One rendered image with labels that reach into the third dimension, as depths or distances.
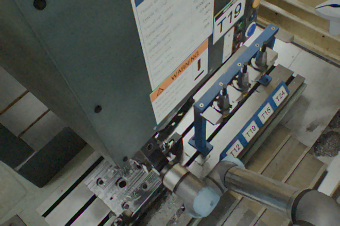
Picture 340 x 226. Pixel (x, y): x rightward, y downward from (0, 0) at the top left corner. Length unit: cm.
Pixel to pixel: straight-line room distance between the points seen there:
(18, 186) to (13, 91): 77
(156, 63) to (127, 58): 8
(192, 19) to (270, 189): 49
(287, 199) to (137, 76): 48
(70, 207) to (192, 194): 65
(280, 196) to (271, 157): 75
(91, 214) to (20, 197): 60
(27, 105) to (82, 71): 95
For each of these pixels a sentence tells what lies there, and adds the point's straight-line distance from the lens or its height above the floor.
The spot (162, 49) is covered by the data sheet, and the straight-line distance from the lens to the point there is 50.
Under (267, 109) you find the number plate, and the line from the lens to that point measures 145.
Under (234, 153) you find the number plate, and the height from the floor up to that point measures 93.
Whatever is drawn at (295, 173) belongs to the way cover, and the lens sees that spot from 161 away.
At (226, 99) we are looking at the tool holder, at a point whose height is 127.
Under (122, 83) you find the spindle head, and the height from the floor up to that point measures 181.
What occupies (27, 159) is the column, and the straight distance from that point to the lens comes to 159.
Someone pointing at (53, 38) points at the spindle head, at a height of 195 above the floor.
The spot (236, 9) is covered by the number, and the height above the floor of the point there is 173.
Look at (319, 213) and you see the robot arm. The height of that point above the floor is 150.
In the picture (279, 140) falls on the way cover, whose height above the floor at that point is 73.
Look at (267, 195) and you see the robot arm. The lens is 86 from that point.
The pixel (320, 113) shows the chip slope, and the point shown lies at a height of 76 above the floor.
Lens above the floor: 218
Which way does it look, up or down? 60 degrees down
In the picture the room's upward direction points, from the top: 11 degrees counter-clockwise
